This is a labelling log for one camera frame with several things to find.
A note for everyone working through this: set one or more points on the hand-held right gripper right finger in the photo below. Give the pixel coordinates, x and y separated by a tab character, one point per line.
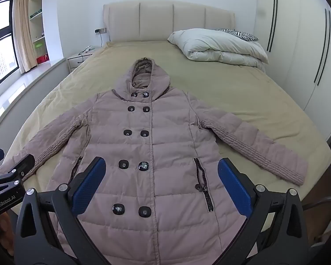
234	187

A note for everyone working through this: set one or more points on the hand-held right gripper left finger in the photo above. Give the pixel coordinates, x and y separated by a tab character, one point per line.
89	187

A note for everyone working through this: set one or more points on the mauve hooded down jacket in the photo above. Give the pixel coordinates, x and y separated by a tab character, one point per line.
160	149

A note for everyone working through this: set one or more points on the white window sill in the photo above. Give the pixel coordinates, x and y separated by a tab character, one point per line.
24	85

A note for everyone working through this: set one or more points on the black chair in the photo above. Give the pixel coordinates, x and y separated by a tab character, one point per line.
322	201

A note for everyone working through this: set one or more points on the red box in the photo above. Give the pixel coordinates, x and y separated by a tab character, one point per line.
42	59

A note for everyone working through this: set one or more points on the black framed window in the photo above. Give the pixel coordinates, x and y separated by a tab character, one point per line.
2	47

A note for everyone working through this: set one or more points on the bed with beige sheet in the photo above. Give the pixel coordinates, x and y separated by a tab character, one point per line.
209	69

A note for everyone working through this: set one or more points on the white nightstand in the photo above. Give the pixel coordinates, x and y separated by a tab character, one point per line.
77	60

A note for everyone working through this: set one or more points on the green box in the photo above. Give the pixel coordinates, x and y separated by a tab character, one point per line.
39	45

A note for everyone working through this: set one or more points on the beige curtain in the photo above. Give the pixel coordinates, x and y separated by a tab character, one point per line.
25	33

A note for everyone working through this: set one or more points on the white folded duvet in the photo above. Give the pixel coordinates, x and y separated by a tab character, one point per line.
218	45

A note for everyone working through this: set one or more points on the zebra striped pillow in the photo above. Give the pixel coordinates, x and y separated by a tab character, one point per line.
241	34

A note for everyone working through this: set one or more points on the white wardrobe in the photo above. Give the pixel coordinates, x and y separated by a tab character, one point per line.
298	47

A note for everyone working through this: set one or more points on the white wall shelf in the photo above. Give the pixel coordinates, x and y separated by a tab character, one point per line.
38	19

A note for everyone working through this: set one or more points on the wall socket with plug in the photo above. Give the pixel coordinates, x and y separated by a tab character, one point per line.
100	30

